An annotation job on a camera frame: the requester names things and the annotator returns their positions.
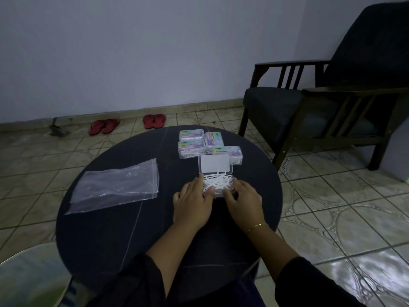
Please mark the person's right thumb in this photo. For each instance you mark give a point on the person's right thumb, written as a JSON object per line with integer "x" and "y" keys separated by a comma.
{"x": 228, "y": 195}

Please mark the red flip-flop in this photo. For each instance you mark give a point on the red flip-flop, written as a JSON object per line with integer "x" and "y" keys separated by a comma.
{"x": 159, "y": 120}
{"x": 111, "y": 125}
{"x": 97, "y": 127}
{"x": 148, "y": 121}

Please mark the person's left thumb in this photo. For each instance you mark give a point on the person's left thumb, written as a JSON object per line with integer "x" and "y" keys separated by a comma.
{"x": 209, "y": 191}

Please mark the person's right forearm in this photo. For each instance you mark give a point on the person's right forearm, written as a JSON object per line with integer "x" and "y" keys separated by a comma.
{"x": 271, "y": 249}

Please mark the person's black garment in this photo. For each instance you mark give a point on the person's black garment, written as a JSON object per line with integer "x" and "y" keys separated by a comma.
{"x": 134, "y": 284}

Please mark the grey dustpan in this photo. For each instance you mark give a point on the grey dustpan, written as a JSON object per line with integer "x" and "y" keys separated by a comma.
{"x": 59, "y": 130}

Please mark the dark wooden armchair frame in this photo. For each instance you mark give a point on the dark wooden armchair frame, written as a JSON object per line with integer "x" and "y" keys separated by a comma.
{"x": 345, "y": 92}

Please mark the clear plastic zip bag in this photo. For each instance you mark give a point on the clear plastic zip bag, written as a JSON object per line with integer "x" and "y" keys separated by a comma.
{"x": 115, "y": 187}

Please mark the closed floss pick box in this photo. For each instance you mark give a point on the closed floss pick box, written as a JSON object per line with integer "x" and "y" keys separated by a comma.
{"x": 230, "y": 154}
{"x": 191, "y": 134}
{"x": 213, "y": 139}
{"x": 191, "y": 149}

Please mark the person's left little finger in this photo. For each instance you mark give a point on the person's left little finger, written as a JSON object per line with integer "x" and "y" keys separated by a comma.
{"x": 176, "y": 199}

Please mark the pile of white floss picks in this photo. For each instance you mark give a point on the pile of white floss picks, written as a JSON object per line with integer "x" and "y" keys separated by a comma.
{"x": 219, "y": 182}

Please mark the person's left hand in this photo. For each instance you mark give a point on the person's left hand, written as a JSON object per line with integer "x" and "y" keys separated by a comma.
{"x": 191, "y": 207}

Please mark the round glass table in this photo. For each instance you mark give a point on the round glass table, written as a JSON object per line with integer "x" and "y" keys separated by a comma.
{"x": 30, "y": 278}

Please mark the person's right hand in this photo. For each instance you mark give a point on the person's right hand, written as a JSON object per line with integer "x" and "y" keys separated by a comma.
{"x": 246, "y": 207}

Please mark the person's left forearm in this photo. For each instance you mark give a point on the person's left forearm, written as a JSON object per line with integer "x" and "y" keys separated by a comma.
{"x": 175, "y": 252}

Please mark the clear plastic box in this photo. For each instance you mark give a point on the clear plastic box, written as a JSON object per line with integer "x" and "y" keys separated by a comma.
{"x": 214, "y": 163}

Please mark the dark back cushion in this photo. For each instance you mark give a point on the dark back cushion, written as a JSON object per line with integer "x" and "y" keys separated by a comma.
{"x": 374, "y": 44}

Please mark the dark seat cushion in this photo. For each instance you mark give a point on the dark seat cushion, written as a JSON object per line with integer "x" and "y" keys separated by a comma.
{"x": 274, "y": 108}

